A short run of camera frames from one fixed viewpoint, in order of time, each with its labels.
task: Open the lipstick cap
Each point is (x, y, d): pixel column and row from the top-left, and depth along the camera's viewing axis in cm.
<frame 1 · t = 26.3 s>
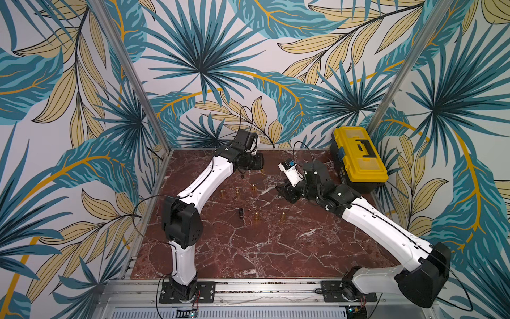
left hand: (262, 165, 84), fingers closed
right hand: (281, 183, 76), fingers open
yellow black toolbox: (360, 162, 95), point 17 cm above the table
gold lipstick cap: (253, 188, 103), point 2 cm above the table

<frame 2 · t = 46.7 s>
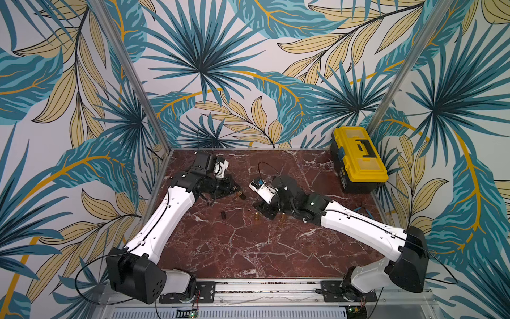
left hand: (239, 191, 74), fingers closed
right hand: (257, 199, 75), fingers open
blue handled tool: (363, 206, 99), on the table
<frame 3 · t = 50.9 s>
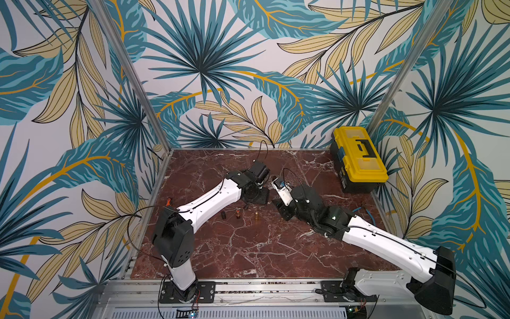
left hand: (261, 201, 82), fingers open
right hand: (278, 195, 74), fingers open
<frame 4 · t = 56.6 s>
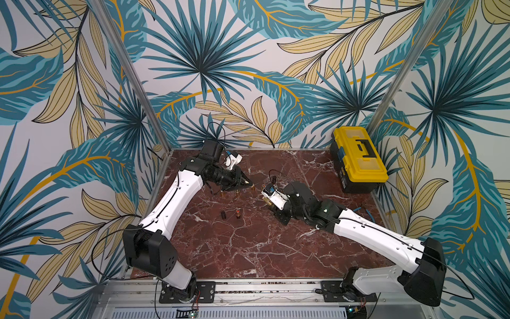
left hand: (249, 186, 73), fingers closed
right hand: (271, 203, 76), fingers closed
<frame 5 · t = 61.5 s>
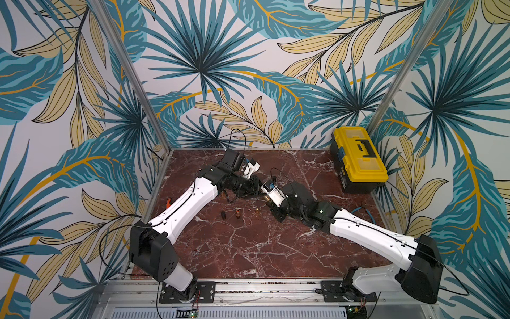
left hand: (265, 196, 73), fingers open
right hand: (269, 199, 77), fingers closed
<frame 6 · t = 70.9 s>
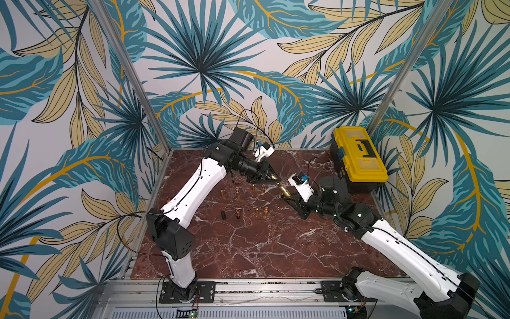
left hand: (277, 182, 67), fingers closed
right hand: (287, 196, 71), fingers closed
